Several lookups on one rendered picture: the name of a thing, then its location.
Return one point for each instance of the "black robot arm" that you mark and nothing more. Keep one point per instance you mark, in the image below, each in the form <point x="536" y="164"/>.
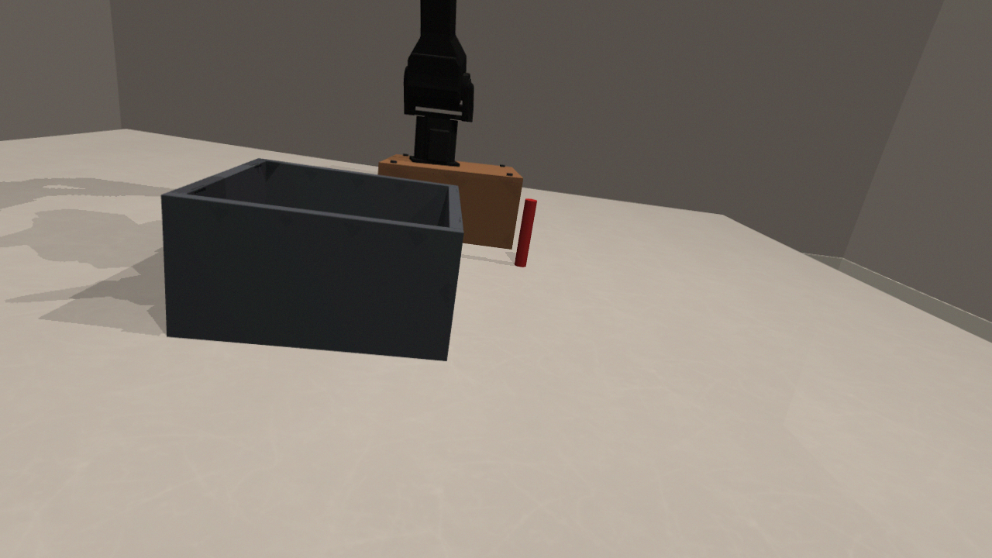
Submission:
<point x="436" y="78"/>

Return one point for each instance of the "dark red peg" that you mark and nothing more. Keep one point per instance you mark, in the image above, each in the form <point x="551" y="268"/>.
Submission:
<point x="525" y="232"/>

